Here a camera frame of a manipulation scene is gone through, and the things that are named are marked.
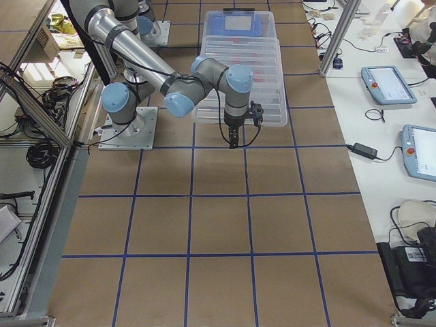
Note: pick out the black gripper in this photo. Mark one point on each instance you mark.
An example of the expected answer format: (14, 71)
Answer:
(233, 122)

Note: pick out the clear plastic box lid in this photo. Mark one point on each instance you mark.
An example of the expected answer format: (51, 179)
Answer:
(255, 65)

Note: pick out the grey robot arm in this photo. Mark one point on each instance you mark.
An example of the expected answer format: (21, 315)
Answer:
(138, 17)
(114, 25)

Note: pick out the clear plastic storage box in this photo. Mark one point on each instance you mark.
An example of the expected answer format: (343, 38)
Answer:
(268, 24)

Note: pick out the blue plastic tray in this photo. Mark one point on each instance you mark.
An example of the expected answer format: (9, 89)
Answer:
(245, 24)

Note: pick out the black power adapter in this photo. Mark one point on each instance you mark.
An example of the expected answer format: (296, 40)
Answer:
(365, 151)

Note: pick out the far teach pendant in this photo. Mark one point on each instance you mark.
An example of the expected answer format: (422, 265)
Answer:
(387, 86)

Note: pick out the teach pendant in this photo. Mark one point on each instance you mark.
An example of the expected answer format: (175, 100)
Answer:
(418, 148)
(387, 86)

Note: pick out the near teach pendant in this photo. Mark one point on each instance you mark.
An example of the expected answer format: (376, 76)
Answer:
(418, 148)

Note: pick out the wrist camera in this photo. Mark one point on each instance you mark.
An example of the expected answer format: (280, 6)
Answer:
(256, 111)

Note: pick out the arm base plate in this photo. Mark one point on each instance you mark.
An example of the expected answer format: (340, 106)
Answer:
(159, 35)
(139, 135)

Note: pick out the black box latch handle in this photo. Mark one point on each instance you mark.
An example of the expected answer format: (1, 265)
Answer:
(239, 9)

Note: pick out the aluminium frame post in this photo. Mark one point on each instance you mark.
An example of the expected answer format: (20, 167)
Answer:
(341, 28)

